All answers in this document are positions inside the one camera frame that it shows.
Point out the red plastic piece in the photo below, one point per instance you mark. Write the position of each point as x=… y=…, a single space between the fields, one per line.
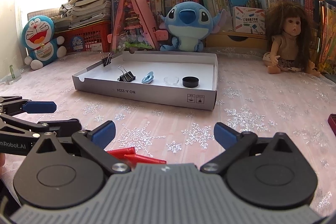
x=120 y=153
x=136 y=159

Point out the white cardboard box tray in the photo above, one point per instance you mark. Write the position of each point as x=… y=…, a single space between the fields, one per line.
x=104 y=80

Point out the black binder clip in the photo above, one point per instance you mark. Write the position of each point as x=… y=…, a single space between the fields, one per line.
x=126 y=76
x=106 y=58

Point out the black binder clip on tray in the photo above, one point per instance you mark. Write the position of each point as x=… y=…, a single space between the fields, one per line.
x=106 y=58

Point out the red plastic crate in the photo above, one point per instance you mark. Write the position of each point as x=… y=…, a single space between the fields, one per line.
x=92 y=37

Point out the pink snowflake tablecloth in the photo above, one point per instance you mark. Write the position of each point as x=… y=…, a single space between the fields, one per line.
x=248 y=99

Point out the Doraemon plush toy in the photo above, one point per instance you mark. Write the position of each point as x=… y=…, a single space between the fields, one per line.
x=38 y=39

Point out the red cased smartphone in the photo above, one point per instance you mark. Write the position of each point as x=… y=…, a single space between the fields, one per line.
x=332 y=122

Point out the clear plastic cap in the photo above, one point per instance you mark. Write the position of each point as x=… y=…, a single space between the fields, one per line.
x=171 y=80

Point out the pink triangular diorama house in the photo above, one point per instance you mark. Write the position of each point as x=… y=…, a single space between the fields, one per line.
x=135 y=28

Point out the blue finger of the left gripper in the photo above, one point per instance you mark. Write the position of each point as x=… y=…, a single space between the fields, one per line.
x=39 y=107

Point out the white colourful cardboard box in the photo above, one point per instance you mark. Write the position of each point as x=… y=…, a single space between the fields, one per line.
x=249 y=20

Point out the black round cap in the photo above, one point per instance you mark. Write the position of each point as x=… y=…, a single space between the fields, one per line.
x=190 y=82

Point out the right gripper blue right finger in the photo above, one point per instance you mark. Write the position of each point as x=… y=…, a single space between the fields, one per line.
x=237 y=145

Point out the light blue hair clip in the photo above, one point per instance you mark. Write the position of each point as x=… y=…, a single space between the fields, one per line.
x=148 y=78

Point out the person right hand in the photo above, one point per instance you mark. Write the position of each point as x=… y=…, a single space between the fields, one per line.
x=2 y=162

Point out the brown haired baby doll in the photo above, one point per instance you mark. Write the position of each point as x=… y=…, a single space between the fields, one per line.
x=288 y=33

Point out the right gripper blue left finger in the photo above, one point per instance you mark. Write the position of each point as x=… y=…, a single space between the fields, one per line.
x=92 y=143

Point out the wooden drawer box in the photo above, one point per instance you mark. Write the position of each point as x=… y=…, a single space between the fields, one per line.
x=236 y=39

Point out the stack of books and papers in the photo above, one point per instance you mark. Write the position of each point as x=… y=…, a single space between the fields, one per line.
x=77 y=13

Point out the Stitch blue plush toy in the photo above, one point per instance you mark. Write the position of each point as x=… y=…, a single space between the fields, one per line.
x=190 y=23

